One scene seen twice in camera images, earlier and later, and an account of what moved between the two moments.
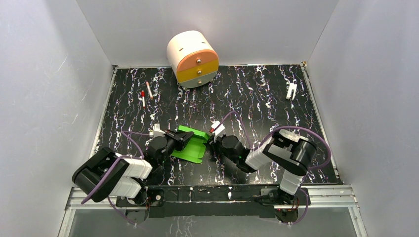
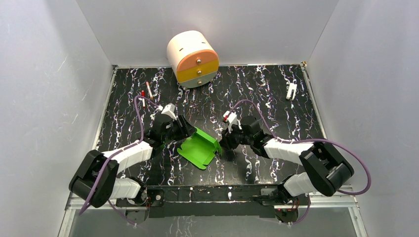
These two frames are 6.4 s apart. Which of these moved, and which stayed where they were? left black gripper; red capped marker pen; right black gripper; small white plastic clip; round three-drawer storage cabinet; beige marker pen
Moved: left black gripper; right black gripper
Stayed: beige marker pen; red capped marker pen; small white plastic clip; round three-drawer storage cabinet
